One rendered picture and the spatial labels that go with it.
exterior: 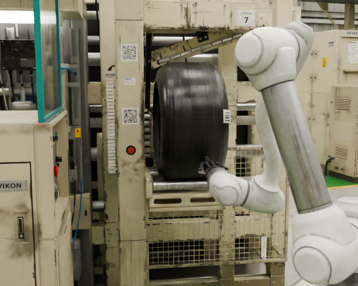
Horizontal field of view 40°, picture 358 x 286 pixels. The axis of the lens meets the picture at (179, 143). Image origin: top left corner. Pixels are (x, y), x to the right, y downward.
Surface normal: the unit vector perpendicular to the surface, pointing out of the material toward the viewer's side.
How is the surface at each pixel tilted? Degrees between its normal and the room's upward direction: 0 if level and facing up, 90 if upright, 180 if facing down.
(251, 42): 89
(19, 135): 90
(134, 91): 90
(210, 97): 63
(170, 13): 90
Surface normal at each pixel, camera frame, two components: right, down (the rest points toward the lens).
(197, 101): 0.12, -0.25
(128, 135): 0.14, 0.14
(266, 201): 0.14, 0.36
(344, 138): -0.94, 0.05
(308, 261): -0.61, 0.24
